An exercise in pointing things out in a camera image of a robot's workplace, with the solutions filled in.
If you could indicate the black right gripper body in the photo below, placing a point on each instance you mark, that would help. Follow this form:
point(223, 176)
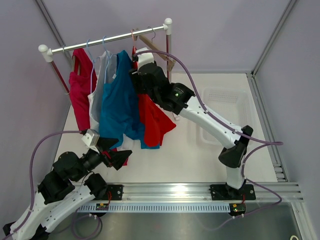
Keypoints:
point(139, 87)

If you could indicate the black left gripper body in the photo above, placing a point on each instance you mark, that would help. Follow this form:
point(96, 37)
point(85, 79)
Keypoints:
point(92, 159)

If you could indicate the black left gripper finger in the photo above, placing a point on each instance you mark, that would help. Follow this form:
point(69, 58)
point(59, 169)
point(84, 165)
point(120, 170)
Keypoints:
point(106, 144)
point(118, 158)

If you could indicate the blue t shirt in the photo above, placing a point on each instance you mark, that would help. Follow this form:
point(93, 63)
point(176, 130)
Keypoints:
point(119, 114)

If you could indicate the light blue hanger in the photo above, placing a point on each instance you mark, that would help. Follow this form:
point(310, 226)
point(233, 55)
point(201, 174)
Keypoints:
point(106, 50)
point(93, 61)

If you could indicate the red t shirt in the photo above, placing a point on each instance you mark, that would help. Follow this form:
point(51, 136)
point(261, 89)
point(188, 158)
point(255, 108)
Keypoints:
point(156, 123)

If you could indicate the pink wire hanger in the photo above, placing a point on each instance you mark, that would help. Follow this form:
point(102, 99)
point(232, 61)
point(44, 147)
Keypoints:
point(134, 39)

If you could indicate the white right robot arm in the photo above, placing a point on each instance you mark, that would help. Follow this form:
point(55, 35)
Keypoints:
point(177, 98)

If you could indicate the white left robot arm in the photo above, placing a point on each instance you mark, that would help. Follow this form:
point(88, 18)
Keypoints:
point(69, 185)

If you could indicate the white t shirt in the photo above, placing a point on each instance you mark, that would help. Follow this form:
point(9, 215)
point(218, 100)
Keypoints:
point(96, 103)

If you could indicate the magenta t shirt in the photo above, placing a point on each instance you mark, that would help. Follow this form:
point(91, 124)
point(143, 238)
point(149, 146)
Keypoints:
point(80, 89)

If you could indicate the white plastic basket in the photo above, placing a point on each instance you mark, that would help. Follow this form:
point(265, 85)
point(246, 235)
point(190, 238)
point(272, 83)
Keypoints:
point(232, 104)

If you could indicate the clothes rack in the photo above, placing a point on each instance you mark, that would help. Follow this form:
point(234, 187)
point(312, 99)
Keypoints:
point(48, 53)

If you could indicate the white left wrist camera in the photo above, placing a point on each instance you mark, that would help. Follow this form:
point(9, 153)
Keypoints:
point(90, 138)

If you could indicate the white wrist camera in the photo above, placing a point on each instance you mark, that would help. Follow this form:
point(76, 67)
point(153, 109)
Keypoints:
point(145, 58)
point(90, 138)

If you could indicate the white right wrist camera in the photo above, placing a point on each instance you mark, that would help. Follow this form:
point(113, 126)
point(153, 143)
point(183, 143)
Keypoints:
point(145, 58)

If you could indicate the white slotted cable duct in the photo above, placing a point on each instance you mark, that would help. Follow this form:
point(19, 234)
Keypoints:
point(155, 208)

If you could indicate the aluminium mounting rail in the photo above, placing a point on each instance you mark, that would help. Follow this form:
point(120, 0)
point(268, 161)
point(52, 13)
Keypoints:
point(199, 192)

